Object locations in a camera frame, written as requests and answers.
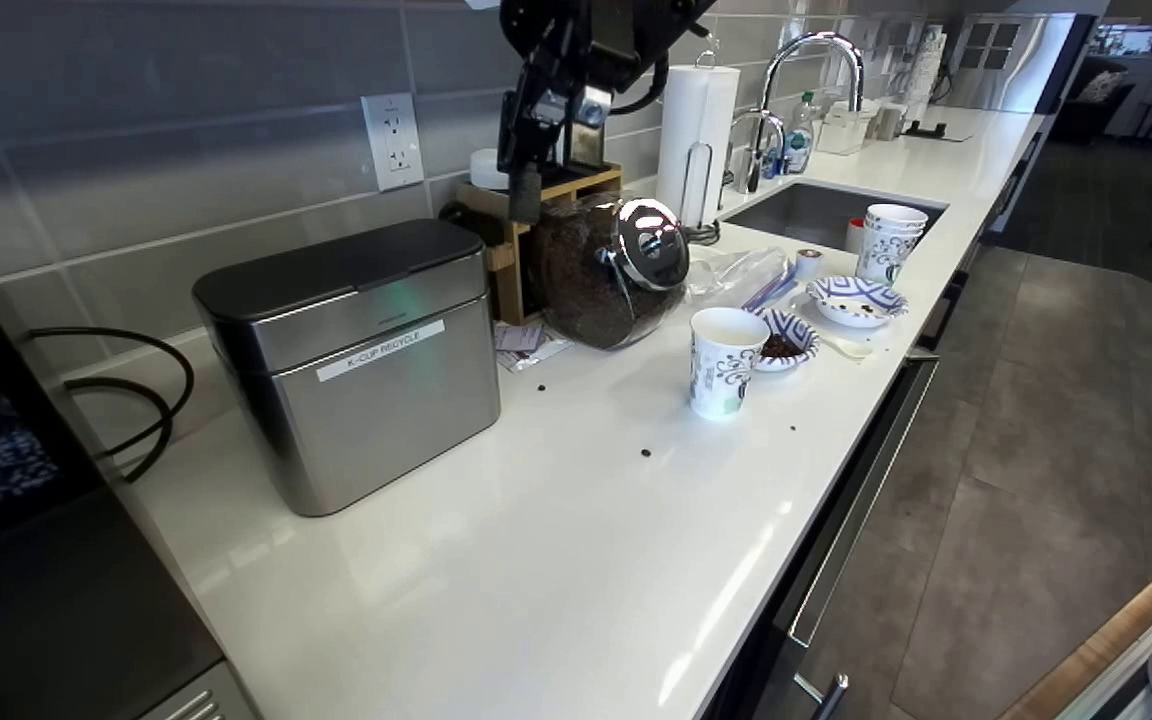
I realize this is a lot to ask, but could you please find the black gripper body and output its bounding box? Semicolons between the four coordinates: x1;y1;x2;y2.
496;0;721;99

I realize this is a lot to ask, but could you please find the grey metal bin lid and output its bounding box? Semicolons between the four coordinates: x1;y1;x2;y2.
191;216;492;327

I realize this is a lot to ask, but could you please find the stainless steel bin body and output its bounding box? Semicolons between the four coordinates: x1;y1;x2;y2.
205;253;503;521

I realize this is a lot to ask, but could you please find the small white jar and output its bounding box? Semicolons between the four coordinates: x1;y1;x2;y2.
466;146;511;197

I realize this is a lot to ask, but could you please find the wooden countertop rack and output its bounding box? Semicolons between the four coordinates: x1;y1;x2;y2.
448;161;627;327

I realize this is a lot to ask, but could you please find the white paper towel roll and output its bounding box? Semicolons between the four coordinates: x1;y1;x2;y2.
653;61;742;231

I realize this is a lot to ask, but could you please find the glass jar of coffee beans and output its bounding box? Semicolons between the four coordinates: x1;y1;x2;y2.
518;186;690;356

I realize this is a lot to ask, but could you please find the chrome kitchen faucet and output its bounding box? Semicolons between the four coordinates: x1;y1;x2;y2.
747;28;871;194

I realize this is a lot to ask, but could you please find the blue dish soap bottle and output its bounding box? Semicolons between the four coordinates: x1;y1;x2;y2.
775;89;818;181

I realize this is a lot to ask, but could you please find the blue and white utensil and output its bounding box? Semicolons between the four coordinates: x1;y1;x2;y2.
737;246;829;316

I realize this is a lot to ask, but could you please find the steel undermount sink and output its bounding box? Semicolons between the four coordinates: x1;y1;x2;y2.
724;181;949;258

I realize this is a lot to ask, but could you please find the clear container by faucet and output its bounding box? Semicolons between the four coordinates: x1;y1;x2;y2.
810;106;871;161

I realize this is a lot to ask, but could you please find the white cup with blue pattern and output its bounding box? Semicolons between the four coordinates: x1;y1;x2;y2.
850;201;931;295
685;306;771;425

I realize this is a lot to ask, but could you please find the blue patterned saucer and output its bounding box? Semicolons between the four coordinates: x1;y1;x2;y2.
747;310;818;380

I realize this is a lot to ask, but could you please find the white bottle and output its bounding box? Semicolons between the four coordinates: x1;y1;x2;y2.
903;22;951;125

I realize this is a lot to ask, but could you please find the blue patterned bowl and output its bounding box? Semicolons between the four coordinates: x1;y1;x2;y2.
810;272;911;342

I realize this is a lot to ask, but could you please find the grey slotted appliance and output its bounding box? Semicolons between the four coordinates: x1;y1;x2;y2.
132;656;263;720

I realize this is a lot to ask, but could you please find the wooden board edge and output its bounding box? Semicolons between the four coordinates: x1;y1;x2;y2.
1000;524;1152;720

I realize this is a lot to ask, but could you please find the wire paper towel holder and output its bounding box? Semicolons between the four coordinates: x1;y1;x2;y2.
675;137;728;248

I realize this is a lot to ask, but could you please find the thick black cable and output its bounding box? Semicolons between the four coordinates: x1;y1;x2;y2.
14;323;198;488

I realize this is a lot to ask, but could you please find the long metal drawer handle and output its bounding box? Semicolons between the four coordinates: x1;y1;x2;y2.
785;356;944;656

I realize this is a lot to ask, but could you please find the short metal drawer handle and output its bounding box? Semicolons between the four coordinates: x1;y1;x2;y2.
788;673;857;720

